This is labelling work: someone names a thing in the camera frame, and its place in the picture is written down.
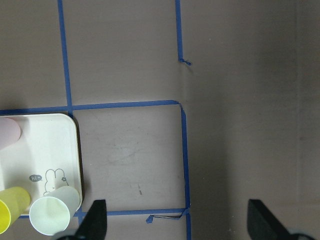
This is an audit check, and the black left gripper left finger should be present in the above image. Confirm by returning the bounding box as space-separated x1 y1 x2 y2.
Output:
74 199 107 240

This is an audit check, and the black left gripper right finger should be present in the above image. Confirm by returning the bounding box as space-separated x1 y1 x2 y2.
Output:
247 199 291 240

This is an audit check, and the cream white plastic cup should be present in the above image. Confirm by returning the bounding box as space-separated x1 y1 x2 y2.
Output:
29 186 81 236

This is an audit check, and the yellow plastic cup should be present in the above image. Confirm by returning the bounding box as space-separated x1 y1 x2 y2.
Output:
0 186 31 234

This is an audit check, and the pink plastic cup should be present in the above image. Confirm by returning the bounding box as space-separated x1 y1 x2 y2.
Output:
0 117 21 150

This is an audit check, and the cream plastic tray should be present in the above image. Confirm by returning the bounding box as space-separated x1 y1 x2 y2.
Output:
0 113 82 203

